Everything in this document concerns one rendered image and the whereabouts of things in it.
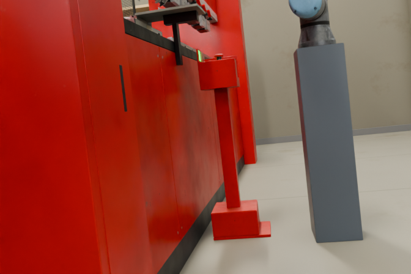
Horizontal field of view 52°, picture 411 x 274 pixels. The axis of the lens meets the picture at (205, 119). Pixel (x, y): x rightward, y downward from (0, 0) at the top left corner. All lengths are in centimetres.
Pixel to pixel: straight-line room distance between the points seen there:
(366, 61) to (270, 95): 124
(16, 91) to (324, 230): 133
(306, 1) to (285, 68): 391
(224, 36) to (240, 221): 240
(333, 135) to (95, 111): 114
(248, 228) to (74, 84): 130
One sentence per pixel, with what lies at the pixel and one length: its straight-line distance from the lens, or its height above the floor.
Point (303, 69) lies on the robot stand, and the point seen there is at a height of 69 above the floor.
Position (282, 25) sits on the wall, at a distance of 558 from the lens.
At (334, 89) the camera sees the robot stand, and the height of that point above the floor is 60.
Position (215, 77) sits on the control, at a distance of 183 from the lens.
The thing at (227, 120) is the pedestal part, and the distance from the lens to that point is 190.
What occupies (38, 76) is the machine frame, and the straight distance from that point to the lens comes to 79.
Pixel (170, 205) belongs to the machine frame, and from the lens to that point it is 154.
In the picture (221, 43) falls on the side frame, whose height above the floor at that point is 114.
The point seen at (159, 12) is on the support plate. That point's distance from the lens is 180.
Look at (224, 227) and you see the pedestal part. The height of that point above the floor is 5.
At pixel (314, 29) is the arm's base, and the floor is 85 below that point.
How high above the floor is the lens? 60
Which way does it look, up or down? 2 degrees down
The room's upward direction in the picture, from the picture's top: 6 degrees counter-clockwise
